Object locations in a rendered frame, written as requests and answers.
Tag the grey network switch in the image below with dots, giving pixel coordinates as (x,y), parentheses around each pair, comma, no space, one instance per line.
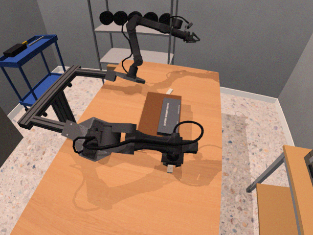
(169,116)

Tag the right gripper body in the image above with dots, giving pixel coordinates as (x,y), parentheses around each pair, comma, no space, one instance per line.
(172,159)

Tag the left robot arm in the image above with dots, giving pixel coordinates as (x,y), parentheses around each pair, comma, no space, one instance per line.
(161,27)

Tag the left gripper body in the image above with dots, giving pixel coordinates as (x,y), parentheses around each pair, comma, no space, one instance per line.
(185,34)

